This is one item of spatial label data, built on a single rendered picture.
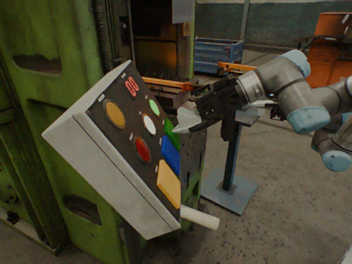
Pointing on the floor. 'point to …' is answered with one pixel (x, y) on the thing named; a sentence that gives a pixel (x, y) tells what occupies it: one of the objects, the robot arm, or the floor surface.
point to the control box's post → (132, 242)
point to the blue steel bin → (216, 53)
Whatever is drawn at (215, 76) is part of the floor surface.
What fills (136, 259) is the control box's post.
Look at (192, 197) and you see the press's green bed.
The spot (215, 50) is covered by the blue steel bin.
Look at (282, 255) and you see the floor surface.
